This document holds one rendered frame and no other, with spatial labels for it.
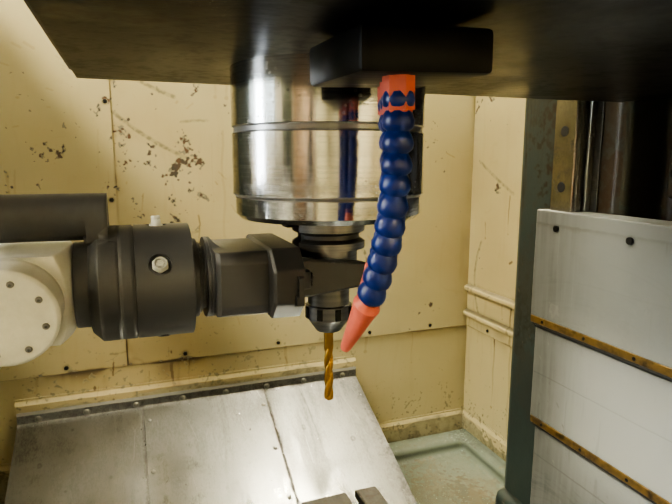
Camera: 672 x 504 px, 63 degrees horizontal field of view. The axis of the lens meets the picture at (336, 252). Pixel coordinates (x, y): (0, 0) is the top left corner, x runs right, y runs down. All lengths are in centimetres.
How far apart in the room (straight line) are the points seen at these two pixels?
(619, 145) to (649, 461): 41
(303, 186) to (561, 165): 55
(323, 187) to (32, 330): 21
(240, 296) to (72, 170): 107
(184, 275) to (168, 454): 109
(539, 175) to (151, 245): 70
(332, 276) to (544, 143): 59
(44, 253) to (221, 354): 117
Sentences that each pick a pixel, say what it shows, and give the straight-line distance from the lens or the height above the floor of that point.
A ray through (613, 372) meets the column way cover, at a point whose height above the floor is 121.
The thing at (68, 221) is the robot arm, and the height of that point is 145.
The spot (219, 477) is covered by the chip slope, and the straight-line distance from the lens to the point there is 143.
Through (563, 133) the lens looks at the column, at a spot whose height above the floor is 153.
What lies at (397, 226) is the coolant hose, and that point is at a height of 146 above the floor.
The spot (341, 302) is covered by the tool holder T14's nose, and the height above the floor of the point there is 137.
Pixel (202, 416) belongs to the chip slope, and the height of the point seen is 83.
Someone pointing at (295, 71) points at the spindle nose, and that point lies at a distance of 40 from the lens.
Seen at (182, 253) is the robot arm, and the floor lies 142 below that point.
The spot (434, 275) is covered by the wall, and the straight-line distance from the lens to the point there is 173.
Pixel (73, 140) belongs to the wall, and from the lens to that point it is 146.
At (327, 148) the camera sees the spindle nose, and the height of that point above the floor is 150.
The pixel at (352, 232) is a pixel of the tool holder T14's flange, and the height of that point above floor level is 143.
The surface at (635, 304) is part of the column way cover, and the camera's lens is 79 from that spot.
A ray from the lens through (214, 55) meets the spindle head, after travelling 42.
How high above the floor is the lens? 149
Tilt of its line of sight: 10 degrees down
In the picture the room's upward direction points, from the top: straight up
